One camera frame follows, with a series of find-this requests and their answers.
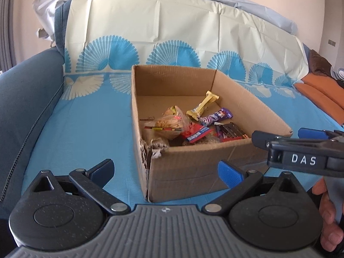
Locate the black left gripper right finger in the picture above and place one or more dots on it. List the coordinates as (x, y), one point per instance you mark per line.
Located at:
(240, 184)

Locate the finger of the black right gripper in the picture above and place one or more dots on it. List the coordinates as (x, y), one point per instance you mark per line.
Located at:
(306, 133)

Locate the grey curtain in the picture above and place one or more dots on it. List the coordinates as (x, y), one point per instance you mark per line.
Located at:
(7, 55)

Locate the clear bag of round biscuits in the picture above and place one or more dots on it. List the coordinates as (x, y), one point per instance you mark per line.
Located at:
(171, 124)

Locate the red blue snack packet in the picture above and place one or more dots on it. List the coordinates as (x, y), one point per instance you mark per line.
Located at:
(194, 132)

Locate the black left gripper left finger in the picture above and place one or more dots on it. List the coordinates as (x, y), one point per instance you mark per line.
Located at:
(90, 184)

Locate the brown cardboard box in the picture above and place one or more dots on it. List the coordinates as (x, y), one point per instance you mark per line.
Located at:
(175, 169)

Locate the wall socket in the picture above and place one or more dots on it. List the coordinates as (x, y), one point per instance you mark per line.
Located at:
(332, 43)

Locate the brown blanket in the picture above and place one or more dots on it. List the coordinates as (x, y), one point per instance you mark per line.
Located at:
(319, 65)

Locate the blue fabric sofa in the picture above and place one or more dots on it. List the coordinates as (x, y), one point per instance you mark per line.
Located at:
(29, 93)

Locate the right hand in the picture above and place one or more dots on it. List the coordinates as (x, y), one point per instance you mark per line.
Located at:
(332, 234)

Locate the blue white patterned cover sheet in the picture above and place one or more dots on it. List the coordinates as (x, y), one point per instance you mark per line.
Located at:
(105, 38)

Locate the purple wrapped candy bar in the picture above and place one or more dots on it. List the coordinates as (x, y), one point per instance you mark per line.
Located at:
(217, 116)

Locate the yellow snack bar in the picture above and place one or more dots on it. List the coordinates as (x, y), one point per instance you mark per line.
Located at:
(199, 110)

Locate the orange cushion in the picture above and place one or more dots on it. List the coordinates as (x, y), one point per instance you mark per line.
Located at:
(325, 93)

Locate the dark chocolate bar packet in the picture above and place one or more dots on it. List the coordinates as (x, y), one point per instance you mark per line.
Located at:
(230, 132)

